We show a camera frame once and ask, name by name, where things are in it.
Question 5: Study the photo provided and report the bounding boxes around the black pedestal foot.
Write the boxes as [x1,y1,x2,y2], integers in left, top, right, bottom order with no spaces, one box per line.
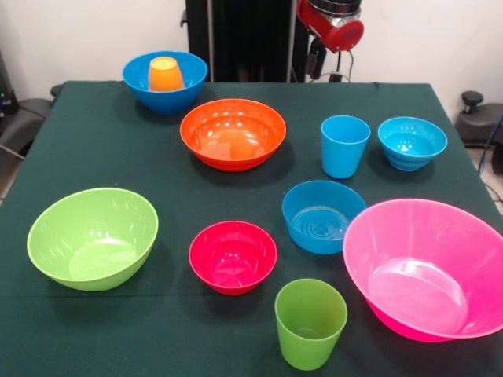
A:
[0,83,64,154]
[454,90,503,145]

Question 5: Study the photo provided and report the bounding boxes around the blue cable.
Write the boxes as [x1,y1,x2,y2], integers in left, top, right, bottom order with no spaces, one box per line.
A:
[476,112,503,174]

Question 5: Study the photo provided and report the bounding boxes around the large blue bowl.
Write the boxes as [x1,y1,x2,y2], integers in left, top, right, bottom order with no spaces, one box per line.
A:
[122,50,209,115]

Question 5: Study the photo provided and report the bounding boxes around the black hanging cable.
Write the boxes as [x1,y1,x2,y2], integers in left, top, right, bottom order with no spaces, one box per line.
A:
[308,49,355,83]

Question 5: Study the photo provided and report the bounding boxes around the dark green tablecloth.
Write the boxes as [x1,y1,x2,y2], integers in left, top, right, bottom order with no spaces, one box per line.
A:
[0,80,503,377]

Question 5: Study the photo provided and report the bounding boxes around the black equipment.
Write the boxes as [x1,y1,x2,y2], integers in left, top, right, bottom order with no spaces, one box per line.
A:
[0,50,17,115]

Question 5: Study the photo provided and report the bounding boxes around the blue flat-bottomed bowl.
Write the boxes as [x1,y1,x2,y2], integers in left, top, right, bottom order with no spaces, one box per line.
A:
[281,180,368,255]

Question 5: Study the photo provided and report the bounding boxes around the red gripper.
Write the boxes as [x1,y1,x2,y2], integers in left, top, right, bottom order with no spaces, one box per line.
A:
[296,0,365,79]

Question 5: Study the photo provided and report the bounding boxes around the small pink-red bowl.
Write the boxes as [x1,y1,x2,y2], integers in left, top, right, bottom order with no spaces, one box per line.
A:
[188,220,278,297]

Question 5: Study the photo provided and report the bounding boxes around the small light blue ribbed bowl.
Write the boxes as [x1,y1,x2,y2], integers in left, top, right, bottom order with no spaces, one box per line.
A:
[377,116,449,172]

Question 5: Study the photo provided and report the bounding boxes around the orange cup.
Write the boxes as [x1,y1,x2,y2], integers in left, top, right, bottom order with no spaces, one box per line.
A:
[147,56,186,93]

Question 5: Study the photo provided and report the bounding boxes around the large pink bowl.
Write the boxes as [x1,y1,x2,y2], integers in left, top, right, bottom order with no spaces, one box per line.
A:
[342,198,503,343]

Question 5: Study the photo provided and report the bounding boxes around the orange-red bowl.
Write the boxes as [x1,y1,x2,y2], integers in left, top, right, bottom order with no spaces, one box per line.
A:
[179,97,288,173]

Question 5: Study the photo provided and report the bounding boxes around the blue cup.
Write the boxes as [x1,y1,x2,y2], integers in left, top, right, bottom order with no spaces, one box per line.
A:
[320,115,372,180]

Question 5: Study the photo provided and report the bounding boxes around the green bowl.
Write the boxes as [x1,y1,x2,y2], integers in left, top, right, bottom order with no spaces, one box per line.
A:
[26,187,160,292]

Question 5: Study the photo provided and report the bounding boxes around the green cup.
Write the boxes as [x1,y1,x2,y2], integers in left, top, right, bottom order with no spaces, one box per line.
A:
[274,278,349,372]

